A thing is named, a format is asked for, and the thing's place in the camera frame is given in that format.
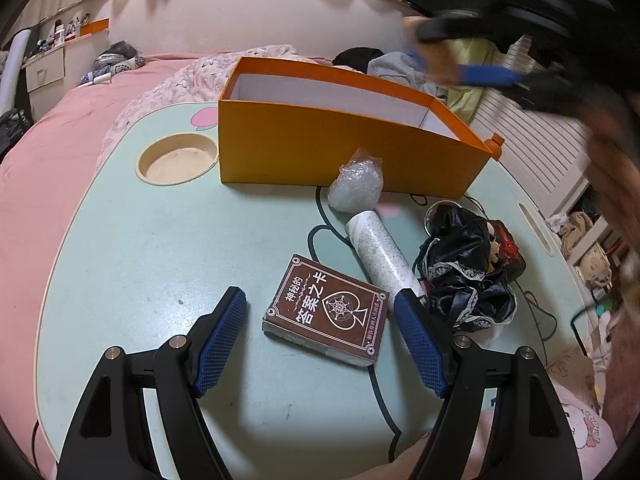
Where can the pink bed sheet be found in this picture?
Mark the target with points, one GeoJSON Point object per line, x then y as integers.
{"type": "Point", "coordinates": [50, 160]}

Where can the red and black card pack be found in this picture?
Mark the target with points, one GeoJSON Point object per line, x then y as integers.
{"type": "Point", "coordinates": [507, 252]}

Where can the light green lap table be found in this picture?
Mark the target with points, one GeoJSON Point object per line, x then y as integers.
{"type": "Point", "coordinates": [150, 260]}

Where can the beige cloth pile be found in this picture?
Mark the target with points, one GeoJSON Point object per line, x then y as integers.
{"type": "Point", "coordinates": [575, 230]}

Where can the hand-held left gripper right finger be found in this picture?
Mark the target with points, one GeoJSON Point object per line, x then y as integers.
{"type": "Point", "coordinates": [420, 345]}

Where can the grey clothes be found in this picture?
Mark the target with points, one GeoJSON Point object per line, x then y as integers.
{"type": "Point", "coordinates": [395, 67]}

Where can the person's right forearm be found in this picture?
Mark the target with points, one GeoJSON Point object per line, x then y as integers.
{"type": "Point", "coordinates": [615, 185]}

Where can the white louvered door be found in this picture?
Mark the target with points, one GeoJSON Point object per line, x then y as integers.
{"type": "Point", "coordinates": [530, 140]}

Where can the dark grey bundle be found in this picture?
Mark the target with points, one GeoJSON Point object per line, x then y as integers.
{"type": "Point", "coordinates": [120, 50]}

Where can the orange bottle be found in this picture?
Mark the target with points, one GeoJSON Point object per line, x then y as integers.
{"type": "Point", "coordinates": [495, 147]}

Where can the black clothes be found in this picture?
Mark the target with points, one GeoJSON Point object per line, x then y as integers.
{"type": "Point", "coordinates": [357, 55]}

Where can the printed pink pyjama clothing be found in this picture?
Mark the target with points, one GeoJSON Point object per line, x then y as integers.
{"type": "Point", "coordinates": [575, 420]}

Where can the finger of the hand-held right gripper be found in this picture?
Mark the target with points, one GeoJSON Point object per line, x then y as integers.
{"type": "Point", "coordinates": [450, 29]}
{"type": "Point", "coordinates": [487, 76]}

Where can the dark grey bag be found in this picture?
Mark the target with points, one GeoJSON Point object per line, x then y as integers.
{"type": "Point", "coordinates": [10, 130]}

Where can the speckled grey paper roll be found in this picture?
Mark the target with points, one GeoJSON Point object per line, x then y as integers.
{"type": "Point", "coordinates": [380, 250]}

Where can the black lace-trimmed cloth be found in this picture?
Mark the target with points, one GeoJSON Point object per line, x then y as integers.
{"type": "Point", "coordinates": [460, 245]}

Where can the blue white patterned pouch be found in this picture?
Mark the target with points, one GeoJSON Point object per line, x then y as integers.
{"type": "Point", "coordinates": [115, 67]}

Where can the white nightstand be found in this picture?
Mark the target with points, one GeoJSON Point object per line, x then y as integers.
{"type": "Point", "coordinates": [45, 67]}

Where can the pink floral duvet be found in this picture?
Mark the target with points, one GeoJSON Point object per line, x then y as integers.
{"type": "Point", "coordinates": [190, 80]}

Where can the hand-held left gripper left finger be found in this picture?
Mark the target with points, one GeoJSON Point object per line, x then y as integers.
{"type": "Point", "coordinates": [220, 340]}

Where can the cluster of small bottles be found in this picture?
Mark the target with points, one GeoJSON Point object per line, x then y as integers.
{"type": "Point", "coordinates": [60, 30]}

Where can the clear bag of beads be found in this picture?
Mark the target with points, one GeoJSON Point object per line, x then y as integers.
{"type": "Point", "coordinates": [355, 185]}

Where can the light green cloth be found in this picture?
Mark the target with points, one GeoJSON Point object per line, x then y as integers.
{"type": "Point", "coordinates": [465, 95]}

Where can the orange cardboard box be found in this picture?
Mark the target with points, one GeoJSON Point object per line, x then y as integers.
{"type": "Point", "coordinates": [325, 150]}

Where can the white rolled mat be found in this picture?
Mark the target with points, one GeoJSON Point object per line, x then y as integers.
{"type": "Point", "coordinates": [17, 60]}

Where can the brown card box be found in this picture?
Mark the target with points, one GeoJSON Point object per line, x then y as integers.
{"type": "Point", "coordinates": [325, 310]}

